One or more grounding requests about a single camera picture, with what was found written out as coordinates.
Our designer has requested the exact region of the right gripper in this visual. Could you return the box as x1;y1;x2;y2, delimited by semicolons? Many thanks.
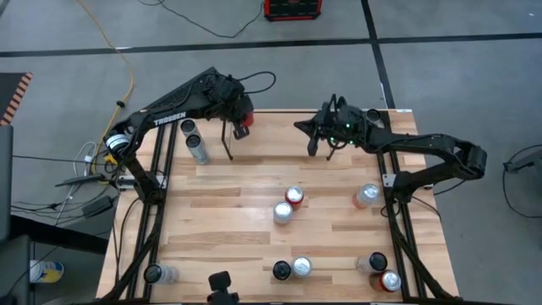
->
293;103;368;157

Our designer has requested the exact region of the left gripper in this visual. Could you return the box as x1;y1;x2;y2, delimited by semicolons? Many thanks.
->
202;95;255;141

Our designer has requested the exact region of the white blue Celsius can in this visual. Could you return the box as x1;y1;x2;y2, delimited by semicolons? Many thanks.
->
185;134;212;166
364;108;386;130

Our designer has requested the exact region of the raspberry lime Spindrift can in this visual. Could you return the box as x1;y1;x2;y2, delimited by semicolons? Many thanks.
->
290;255;313;279

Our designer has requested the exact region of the white red-band Celsius can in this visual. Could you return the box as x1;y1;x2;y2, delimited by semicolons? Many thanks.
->
272;259;293;281
355;251;389;275

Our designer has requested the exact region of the red black equipment case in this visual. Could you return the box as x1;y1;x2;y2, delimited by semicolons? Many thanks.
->
263;0;324;22

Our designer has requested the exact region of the black rounded device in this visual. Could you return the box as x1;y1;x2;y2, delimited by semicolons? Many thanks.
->
206;270;241;305

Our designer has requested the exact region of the black power adapter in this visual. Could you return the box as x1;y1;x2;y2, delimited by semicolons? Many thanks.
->
81;195;114;219

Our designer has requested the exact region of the black power strip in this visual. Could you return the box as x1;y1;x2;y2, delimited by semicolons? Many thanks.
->
53;172;106;188

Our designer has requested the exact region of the grey stand leg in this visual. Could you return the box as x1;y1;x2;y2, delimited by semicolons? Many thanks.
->
502;148;542;175

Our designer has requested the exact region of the black mat with orange stripes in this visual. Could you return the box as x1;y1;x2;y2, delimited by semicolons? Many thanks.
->
0;71;34;127

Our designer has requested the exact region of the grey cabinet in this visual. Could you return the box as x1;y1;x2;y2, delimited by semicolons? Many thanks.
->
0;125;14;243

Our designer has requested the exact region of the white yellow blue container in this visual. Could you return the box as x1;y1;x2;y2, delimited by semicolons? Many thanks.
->
28;259;65;284

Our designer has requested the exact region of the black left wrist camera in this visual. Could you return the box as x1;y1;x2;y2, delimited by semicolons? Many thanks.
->
218;75;246;101

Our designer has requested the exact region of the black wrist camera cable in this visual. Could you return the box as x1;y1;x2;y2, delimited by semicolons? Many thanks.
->
235;70;277;96

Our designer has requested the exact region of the black floor cable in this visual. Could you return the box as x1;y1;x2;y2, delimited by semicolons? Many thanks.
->
501;143;542;219
137;0;266;39

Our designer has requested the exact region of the black aluminium table frame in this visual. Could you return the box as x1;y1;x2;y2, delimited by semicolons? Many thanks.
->
97;108;461;305

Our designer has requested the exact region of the yellow extension cable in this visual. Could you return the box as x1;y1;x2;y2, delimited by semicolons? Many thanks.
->
76;0;136;170

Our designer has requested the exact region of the white cable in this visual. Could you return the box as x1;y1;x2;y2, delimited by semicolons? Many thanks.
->
72;141;99;177

